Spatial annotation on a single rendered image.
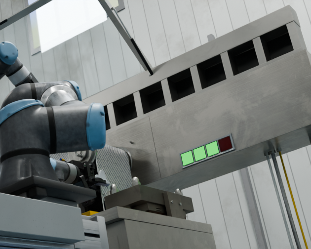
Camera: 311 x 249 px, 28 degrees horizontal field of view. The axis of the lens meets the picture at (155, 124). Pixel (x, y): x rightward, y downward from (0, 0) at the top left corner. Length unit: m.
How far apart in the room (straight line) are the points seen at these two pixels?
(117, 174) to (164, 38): 2.64
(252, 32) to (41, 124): 1.35
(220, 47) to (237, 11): 2.17
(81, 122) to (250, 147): 1.14
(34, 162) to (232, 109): 1.28
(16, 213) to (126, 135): 1.70
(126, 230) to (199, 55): 1.00
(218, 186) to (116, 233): 2.54
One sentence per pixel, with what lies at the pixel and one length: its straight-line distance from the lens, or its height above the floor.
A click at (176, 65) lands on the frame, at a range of 2.75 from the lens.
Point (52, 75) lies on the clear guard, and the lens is 3.03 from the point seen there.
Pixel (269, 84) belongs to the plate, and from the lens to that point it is 2.52.
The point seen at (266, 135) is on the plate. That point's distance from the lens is 2.47.
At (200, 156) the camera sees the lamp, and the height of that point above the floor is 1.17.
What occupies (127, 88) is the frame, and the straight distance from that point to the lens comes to 2.86.
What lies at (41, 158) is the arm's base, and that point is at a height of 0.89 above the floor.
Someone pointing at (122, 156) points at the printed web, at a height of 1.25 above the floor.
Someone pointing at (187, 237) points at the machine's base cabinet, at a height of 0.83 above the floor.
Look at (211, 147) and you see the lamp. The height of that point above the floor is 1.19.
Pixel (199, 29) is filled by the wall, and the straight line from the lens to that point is 4.92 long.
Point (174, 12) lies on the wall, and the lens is 5.10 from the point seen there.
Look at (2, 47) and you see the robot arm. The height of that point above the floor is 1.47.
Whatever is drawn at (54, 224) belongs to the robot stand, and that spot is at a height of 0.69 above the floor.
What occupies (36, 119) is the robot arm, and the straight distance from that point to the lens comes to 1.48.
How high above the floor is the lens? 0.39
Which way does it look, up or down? 21 degrees up
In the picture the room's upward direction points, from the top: 11 degrees counter-clockwise
